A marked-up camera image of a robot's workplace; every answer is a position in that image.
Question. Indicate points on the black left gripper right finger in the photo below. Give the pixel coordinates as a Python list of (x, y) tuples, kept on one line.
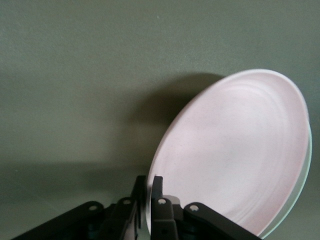
[(165, 215)]

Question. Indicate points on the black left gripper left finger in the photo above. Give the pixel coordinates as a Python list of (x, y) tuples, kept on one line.
[(125, 215)]

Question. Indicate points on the pink round plate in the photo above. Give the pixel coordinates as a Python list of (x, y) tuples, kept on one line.
[(232, 155)]

